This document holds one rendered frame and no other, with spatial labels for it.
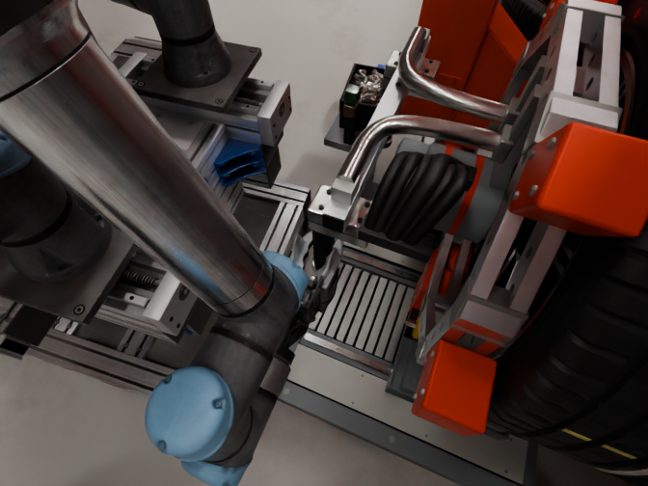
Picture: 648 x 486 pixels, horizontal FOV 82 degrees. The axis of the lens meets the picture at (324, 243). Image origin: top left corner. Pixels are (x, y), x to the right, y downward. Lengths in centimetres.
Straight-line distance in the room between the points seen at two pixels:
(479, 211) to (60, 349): 123
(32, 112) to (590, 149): 36
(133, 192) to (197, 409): 19
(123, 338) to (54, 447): 44
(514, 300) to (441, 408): 15
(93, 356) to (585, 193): 127
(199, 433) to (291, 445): 101
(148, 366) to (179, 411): 89
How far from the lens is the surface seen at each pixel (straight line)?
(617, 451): 55
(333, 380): 130
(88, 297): 69
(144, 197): 28
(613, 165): 35
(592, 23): 60
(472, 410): 51
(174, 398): 38
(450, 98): 59
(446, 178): 44
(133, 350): 130
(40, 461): 163
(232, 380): 39
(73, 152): 26
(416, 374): 118
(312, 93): 222
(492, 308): 44
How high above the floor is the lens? 136
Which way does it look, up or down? 60 degrees down
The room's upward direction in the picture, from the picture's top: straight up
